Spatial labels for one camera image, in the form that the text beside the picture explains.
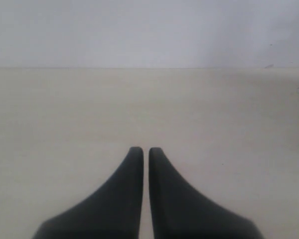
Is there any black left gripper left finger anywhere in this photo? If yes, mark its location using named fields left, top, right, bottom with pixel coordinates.
left=33, top=147, right=143, bottom=239

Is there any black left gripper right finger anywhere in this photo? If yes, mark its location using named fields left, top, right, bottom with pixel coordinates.
left=149, top=147, right=263, bottom=239

